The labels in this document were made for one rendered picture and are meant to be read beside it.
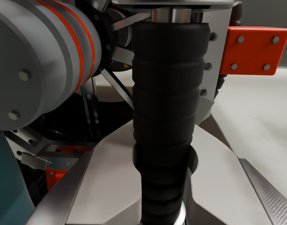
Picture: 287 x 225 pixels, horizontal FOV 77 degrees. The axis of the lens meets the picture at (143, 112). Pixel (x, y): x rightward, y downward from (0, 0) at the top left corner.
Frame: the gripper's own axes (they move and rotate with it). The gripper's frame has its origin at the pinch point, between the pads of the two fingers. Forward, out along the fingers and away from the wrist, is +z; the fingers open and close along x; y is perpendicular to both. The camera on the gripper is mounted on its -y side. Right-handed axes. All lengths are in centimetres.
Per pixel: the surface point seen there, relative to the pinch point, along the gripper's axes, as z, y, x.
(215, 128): 132, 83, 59
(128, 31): 60, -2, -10
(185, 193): 54, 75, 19
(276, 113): 168, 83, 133
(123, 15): 62, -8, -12
